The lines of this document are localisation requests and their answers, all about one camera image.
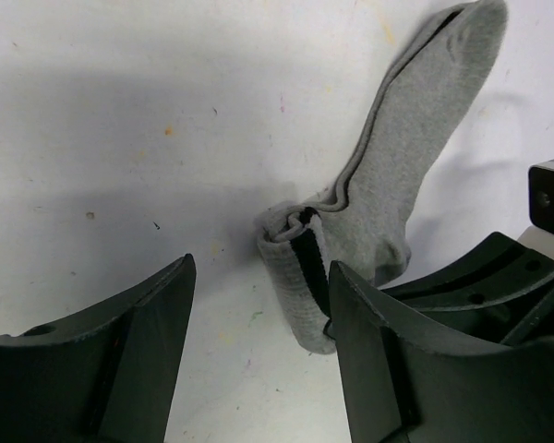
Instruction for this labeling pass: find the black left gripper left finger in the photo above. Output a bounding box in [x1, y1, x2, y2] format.
[0, 255, 197, 442]

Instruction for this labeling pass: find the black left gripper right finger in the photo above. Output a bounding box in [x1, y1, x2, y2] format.
[330, 262, 554, 442]

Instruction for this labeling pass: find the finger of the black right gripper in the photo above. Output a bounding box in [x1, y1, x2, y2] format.
[384, 233, 554, 346]

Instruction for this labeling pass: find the grey sock with black stripes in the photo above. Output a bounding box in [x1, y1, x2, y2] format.
[258, 1, 508, 354]

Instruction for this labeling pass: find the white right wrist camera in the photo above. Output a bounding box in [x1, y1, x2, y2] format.
[518, 159, 554, 260]

